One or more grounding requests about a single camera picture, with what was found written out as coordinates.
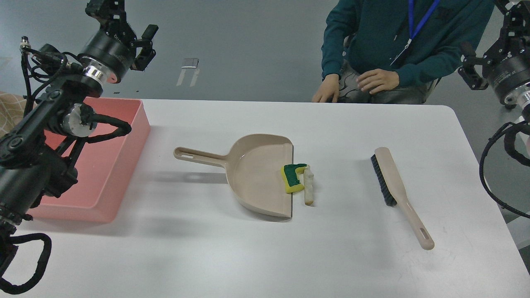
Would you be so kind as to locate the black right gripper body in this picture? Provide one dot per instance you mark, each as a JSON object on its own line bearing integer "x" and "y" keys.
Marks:
{"x": 505, "y": 65}

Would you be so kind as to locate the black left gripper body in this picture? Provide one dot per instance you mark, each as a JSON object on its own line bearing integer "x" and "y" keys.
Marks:
{"x": 115, "y": 48}

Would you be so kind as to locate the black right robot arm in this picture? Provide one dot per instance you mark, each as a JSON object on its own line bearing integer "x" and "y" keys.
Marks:
{"x": 508, "y": 133}

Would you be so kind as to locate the pink plastic bin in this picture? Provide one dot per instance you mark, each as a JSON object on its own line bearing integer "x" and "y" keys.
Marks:
{"x": 104, "y": 169}

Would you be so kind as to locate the yellow green sponge piece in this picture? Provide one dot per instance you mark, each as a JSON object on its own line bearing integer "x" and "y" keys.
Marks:
{"x": 290, "y": 175}

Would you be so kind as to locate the person's left hand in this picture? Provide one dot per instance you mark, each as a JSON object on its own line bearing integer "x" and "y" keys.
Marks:
{"x": 378, "y": 80}

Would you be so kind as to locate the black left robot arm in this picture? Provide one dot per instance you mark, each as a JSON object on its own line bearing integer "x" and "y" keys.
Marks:
{"x": 39, "y": 154}

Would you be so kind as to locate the beige patterned cloth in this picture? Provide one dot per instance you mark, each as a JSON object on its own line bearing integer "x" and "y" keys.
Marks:
{"x": 11, "y": 111}

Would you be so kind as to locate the white bread slice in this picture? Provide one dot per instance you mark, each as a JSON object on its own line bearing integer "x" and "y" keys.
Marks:
{"x": 308, "y": 177}

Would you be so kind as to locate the person in teal sweater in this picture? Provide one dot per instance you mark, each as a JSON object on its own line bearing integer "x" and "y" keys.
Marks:
{"x": 418, "y": 39}

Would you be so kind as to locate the person's right hand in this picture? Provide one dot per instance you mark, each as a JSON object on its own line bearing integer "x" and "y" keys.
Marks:
{"x": 328, "y": 91}

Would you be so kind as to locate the beige plastic dustpan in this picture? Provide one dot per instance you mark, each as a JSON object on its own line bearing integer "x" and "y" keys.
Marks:
{"x": 253, "y": 171}

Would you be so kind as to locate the beige brush with black bristles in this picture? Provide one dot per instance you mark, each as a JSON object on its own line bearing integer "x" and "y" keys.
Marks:
{"x": 395, "y": 194}

